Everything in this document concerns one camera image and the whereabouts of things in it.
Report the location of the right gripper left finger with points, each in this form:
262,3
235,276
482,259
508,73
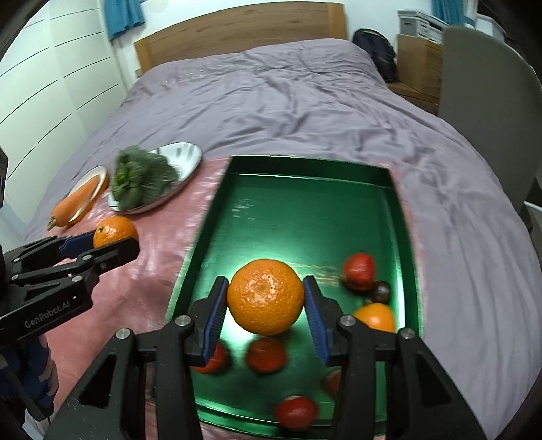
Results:
108,402

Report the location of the green leafy vegetable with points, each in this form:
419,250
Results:
140,177

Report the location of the orange carrot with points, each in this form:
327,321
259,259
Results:
66,209

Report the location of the blue curtain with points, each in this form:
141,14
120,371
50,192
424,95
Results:
456,12
121,16

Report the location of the white plate gold rim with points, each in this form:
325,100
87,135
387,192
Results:
100,171

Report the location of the right blue curtain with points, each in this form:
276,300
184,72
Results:
456,12

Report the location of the wooden headboard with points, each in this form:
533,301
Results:
242,28

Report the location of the large orange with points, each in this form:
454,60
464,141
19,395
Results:
265,297

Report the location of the orange front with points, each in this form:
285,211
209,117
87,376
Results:
377,316

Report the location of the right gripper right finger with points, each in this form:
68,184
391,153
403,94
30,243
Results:
422,401

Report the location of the white wardrobe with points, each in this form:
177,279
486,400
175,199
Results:
59,83

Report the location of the dark plum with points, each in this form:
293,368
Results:
381,292

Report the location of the left blue curtain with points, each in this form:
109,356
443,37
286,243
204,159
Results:
121,16

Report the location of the green rectangular tray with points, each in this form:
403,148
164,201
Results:
312,214

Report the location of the wooden nightstand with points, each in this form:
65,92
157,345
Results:
419,64

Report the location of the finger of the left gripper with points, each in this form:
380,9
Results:
98,260
51,250

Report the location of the white plate dark rim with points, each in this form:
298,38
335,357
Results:
185,157

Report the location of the grey office chair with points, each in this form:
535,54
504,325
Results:
492,96

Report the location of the pink plastic sheet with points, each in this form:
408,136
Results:
137,295

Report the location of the purple bed duvet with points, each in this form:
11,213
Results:
480,275

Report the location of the black backpack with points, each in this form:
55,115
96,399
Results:
380,51

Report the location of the blue sleeved forearm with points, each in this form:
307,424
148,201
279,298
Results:
28,366

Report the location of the red apple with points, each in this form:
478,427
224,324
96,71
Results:
265,355
297,413
332,383
359,272

